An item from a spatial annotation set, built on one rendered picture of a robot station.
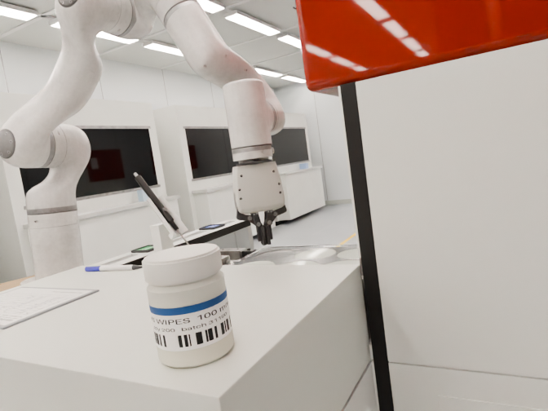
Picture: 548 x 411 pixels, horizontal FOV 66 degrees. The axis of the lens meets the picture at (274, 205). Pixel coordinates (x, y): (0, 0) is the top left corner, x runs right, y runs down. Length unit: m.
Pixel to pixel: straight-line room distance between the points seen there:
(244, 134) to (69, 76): 0.49
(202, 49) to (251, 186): 0.29
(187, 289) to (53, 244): 0.88
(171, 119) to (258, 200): 4.78
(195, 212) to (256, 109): 4.76
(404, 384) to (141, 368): 0.40
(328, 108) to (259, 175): 8.49
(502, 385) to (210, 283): 0.42
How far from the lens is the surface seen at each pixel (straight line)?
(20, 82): 5.42
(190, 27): 0.93
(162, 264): 0.37
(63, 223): 1.22
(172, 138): 5.60
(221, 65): 0.92
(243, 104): 0.84
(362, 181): 0.60
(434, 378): 0.67
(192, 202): 5.53
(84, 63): 1.13
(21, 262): 4.14
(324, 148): 9.34
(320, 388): 0.51
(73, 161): 1.26
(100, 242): 4.26
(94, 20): 1.07
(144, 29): 1.15
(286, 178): 7.34
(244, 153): 0.84
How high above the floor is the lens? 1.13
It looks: 6 degrees down
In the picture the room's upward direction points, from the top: 8 degrees counter-clockwise
